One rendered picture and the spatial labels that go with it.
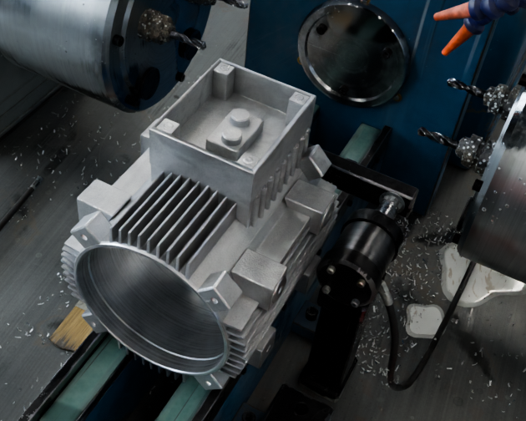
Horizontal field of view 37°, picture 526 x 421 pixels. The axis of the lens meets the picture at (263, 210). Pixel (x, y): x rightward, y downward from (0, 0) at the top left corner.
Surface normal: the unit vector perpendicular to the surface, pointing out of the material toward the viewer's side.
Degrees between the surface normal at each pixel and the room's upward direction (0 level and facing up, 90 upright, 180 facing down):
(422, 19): 90
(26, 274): 0
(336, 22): 90
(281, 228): 0
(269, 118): 0
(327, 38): 90
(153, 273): 39
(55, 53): 92
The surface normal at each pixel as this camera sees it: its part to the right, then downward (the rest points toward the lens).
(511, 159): -0.32, 0.11
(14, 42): -0.47, 0.72
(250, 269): 0.09, -0.68
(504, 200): -0.41, 0.40
